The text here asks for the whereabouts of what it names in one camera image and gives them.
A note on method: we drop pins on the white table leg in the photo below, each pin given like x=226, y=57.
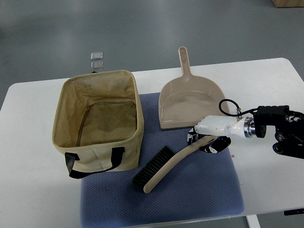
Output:
x=253, y=221

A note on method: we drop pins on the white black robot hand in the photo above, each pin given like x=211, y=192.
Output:
x=212, y=134

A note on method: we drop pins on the cardboard box corner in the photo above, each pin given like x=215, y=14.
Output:
x=288, y=3

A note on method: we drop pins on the pink plastic dustpan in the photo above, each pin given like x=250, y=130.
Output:
x=186, y=100

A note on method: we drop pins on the pink hand broom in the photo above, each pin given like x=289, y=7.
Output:
x=163, y=162

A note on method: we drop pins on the blue quilted mat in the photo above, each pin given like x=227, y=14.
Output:
x=202, y=185

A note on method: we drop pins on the black table control panel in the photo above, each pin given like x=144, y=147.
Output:
x=294, y=212

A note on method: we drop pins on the upper clear floor plate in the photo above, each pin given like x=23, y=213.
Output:
x=96, y=55

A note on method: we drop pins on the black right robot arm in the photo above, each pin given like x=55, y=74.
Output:
x=289, y=126

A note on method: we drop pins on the yellow fabric bag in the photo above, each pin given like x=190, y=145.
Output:
x=99, y=123

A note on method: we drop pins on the lower clear floor plate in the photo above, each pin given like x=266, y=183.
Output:
x=97, y=65

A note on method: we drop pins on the clear floor plate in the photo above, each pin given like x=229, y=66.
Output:
x=97, y=65
x=96, y=55

